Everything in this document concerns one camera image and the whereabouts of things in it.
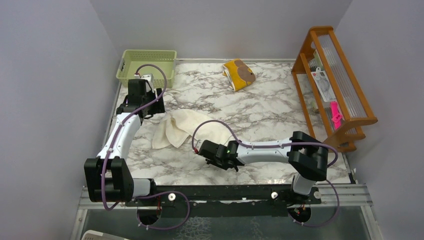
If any white towel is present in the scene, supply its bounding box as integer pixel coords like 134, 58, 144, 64
152, 109, 234, 149

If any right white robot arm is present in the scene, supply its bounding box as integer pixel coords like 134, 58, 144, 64
193, 131, 330, 204

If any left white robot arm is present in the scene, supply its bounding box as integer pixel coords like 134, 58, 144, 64
84, 73, 165, 206

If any green plastic basket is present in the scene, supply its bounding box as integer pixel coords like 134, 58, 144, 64
116, 49, 177, 89

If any yellow bear towel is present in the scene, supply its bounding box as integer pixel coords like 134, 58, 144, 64
222, 58, 256, 92

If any pink clip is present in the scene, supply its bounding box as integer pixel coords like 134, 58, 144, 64
330, 101, 343, 129

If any wooden rack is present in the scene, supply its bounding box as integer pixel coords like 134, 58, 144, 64
291, 26, 378, 153

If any white paper package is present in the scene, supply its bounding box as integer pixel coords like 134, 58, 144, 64
311, 67, 337, 103

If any white tray corner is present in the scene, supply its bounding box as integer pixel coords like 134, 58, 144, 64
81, 230, 128, 240

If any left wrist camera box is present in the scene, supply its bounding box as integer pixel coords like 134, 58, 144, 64
134, 73, 154, 91

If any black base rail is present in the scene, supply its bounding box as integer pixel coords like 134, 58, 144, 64
125, 184, 322, 218

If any aluminium frame rail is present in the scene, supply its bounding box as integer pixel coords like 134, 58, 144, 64
78, 184, 374, 210

